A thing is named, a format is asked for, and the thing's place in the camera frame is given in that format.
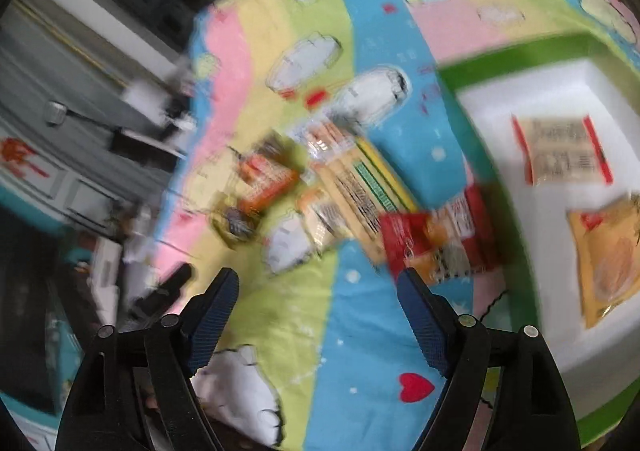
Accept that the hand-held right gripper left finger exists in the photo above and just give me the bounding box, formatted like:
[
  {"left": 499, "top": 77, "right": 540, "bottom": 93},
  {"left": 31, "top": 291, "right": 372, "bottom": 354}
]
[{"left": 55, "top": 267, "right": 240, "bottom": 451}]

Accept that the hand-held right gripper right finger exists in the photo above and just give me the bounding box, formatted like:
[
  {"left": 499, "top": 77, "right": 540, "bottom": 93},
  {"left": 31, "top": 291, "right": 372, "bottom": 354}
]
[{"left": 397, "top": 267, "right": 583, "bottom": 451}]

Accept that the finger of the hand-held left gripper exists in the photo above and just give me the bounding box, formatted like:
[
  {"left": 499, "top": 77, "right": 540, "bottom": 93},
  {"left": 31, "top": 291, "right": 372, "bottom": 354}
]
[{"left": 131, "top": 262, "right": 195, "bottom": 327}]

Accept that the green box with white inside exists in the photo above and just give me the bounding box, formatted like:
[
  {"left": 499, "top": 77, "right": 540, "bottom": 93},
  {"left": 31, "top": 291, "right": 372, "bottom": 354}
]
[{"left": 440, "top": 31, "right": 640, "bottom": 451}]

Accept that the yellow green cracker packet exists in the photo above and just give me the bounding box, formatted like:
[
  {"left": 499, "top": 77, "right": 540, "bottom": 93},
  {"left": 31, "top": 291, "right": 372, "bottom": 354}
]
[{"left": 320, "top": 131, "right": 423, "bottom": 264}]

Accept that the orange snack packet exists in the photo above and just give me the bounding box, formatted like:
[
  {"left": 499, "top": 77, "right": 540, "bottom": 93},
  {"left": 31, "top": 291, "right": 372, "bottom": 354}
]
[{"left": 235, "top": 151, "right": 301, "bottom": 217}]

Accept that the dark snack packet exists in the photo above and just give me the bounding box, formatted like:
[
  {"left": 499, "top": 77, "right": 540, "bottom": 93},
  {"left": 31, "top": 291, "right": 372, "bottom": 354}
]
[{"left": 212, "top": 206, "right": 263, "bottom": 247}]

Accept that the red white snack packet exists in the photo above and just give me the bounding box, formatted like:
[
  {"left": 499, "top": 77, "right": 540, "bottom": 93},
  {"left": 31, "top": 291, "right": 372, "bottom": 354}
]
[{"left": 435, "top": 184, "right": 501, "bottom": 277}]

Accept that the black box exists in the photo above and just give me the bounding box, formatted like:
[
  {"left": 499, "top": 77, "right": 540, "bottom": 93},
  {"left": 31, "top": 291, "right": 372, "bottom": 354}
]
[{"left": 107, "top": 128, "right": 188, "bottom": 159}]

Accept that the small beige snack packet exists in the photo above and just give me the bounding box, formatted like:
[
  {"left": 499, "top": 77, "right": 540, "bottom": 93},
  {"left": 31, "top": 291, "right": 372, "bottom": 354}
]
[{"left": 297, "top": 188, "right": 341, "bottom": 252}]

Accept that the black and white figure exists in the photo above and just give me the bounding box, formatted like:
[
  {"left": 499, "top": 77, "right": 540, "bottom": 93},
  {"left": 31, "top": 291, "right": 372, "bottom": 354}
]
[{"left": 162, "top": 101, "right": 196, "bottom": 132}]

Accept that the yellow snack packet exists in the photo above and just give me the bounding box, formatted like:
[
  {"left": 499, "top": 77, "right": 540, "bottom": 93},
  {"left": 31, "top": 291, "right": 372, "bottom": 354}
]
[{"left": 566, "top": 194, "right": 640, "bottom": 329}]

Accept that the red sticker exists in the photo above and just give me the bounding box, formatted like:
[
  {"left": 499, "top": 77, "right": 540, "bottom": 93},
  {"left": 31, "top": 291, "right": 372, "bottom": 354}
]
[{"left": 0, "top": 138, "right": 51, "bottom": 179}]

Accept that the clear orange striped packet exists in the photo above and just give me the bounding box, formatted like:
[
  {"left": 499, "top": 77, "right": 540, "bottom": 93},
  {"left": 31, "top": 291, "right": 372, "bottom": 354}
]
[{"left": 290, "top": 118, "right": 361, "bottom": 177}]

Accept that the beige red-edged snack packet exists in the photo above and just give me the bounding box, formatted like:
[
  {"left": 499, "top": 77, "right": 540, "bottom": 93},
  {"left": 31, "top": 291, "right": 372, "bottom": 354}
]
[{"left": 510, "top": 114, "right": 615, "bottom": 187}]

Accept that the grey cabinet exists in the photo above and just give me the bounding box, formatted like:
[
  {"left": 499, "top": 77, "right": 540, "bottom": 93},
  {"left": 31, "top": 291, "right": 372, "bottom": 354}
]
[{"left": 0, "top": 0, "right": 191, "bottom": 242}]

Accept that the colourful printed blanket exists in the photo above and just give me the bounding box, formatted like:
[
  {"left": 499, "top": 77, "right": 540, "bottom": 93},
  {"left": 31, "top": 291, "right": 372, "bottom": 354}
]
[{"left": 152, "top": 0, "right": 640, "bottom": 451}]

